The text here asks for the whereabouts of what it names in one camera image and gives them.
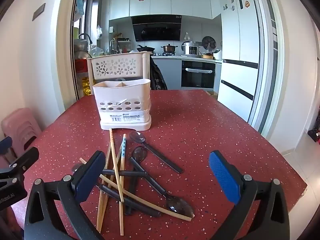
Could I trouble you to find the round dark perforated tray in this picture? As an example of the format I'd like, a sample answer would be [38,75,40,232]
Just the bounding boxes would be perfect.
[202,36,217,50]

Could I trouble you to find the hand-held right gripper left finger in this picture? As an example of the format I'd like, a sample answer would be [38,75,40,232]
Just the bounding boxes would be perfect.
[24,151,107,240]

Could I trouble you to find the silver pressure cooker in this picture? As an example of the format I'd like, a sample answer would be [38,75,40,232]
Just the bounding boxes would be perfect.
[181,41,202,57]

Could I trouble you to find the grey wall plate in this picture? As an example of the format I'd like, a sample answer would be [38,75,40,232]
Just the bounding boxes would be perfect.
[32,3,46,21]

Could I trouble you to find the blue patterned bamboo chopstick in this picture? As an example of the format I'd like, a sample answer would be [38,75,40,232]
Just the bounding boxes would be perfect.
[119,134,127,236]

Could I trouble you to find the steel cooking pot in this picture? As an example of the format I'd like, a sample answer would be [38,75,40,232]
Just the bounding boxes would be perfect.
[161,43,178,53]

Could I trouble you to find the steel lid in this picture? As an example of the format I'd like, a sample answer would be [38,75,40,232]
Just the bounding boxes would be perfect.
[74,51,92,60]

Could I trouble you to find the black built-in oven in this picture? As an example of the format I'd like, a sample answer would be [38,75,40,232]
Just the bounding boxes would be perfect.
[181,60,216,89]

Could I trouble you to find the white plastic utensil holder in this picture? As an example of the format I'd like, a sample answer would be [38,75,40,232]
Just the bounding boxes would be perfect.
[92,79,152,131]

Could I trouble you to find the black range hood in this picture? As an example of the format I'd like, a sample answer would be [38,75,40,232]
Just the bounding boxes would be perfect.
[131,15,182,42]

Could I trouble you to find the kitchen faucet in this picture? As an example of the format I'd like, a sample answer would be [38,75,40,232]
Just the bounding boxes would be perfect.
[79,33,93,47]

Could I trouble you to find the black bag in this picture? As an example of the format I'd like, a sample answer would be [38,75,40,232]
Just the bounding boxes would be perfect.
[150,56,167,90]

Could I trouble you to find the pink plastic stool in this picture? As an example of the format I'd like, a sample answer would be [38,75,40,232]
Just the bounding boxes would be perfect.
[1,107,42,163]

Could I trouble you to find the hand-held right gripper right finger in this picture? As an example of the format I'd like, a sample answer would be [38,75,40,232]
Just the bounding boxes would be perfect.
[209,150,290,240]

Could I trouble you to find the white wall cabinets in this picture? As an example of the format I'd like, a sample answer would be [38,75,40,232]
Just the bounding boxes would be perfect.
[109,0,222,20]

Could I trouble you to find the red plastic basket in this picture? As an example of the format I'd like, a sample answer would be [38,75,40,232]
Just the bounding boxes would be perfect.
[75,59,88,73]

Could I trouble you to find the metal spoon with dark handle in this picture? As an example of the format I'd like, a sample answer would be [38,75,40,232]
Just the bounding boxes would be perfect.
[124,146,148,215]
[72,164,147,178]
[97,183,162,218]
[129,131,184,174]
[129,157,195,219]

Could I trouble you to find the black wok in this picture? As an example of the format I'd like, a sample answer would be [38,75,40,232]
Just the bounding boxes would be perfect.
[137,44,155,53]

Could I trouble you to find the white spice rack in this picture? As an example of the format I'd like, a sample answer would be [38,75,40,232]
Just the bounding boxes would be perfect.
[110,37,132,54]

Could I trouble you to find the white plastic basket rack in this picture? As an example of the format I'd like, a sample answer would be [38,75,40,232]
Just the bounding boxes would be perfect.
[87,52,153,98]

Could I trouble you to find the gold foil bag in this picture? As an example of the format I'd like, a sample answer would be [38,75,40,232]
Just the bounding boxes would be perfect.
[81,76,94,97]

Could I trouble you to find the white refrigerator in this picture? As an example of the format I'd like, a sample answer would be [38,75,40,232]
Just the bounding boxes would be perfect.
[217,0,260,123]

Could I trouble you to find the large steel pot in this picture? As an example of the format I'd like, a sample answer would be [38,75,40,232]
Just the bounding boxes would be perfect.
[74,39,88,53]

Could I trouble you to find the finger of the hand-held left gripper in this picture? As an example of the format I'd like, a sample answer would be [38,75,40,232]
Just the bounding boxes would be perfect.
[0,147,40,188]
[0,137,13,157]

